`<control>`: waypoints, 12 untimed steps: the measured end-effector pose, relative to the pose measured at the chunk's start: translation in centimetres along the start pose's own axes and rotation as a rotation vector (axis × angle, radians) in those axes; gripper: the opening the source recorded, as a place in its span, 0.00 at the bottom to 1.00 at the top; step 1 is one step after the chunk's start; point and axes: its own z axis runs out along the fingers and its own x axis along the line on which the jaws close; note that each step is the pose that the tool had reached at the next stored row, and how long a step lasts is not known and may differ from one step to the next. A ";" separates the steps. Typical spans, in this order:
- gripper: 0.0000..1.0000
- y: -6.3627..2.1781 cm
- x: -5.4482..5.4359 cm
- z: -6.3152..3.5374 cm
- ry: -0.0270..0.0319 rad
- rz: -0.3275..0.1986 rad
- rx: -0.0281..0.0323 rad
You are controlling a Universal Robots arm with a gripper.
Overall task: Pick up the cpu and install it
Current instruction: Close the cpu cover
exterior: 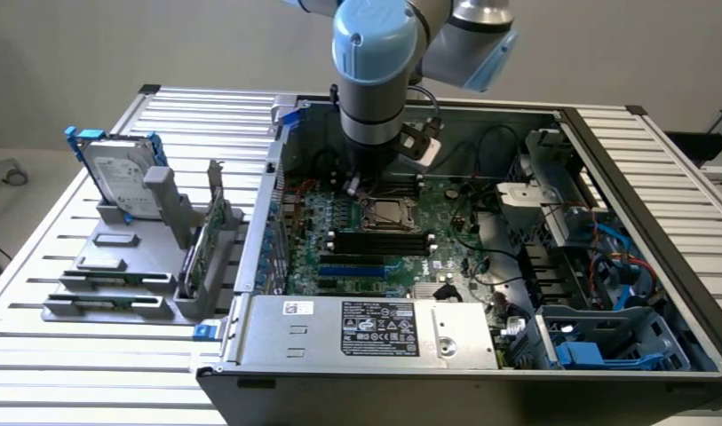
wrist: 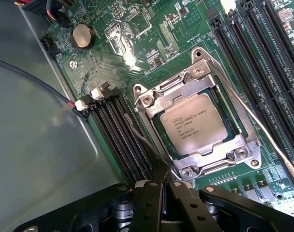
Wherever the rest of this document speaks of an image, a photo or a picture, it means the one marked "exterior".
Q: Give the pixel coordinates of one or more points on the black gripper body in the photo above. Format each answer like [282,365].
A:
[369,166]

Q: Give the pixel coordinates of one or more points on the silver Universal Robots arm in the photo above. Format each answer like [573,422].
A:
[369,66]

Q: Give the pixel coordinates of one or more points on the black RAM slot bank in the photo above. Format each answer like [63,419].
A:
[381,242]

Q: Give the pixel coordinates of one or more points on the green motherboard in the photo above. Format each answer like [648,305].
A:
[366,248]

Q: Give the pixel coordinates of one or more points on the black expansion slot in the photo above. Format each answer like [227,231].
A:
[349,259]

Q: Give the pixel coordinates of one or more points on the blue expansion slot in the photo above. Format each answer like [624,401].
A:
[351,271]

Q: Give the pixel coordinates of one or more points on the open black PC case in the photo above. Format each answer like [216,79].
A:
[454,266]

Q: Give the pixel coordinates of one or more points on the silver chipset heatsink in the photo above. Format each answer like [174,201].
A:
[429,290]

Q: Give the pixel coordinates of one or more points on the grey metal disk bay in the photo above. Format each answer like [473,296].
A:
[544,208]

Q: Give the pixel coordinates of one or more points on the green graphics card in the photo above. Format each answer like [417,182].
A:
[208,235]

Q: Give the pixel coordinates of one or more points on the silver power supply unit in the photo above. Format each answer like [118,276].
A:
[366,330]

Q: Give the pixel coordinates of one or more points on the hard disk in blue caddy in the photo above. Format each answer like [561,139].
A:
[120,177]

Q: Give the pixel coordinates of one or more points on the metal slat table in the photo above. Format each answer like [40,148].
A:
[128,222]

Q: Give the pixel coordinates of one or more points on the grey parts rack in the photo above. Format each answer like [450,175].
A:
[140,275]

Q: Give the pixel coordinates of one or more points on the blue case latch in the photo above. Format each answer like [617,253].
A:
[202,330]

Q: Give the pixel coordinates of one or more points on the green RAM stick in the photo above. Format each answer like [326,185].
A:
[118,277]
[101,300]

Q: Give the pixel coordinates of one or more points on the grey drive cage blue latch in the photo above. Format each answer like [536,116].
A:
[609,337]

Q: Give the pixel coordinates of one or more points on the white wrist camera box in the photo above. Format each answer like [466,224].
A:
[420,151]

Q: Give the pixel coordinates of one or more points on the CPU socket with metal frame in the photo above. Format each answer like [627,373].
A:
[387,215]

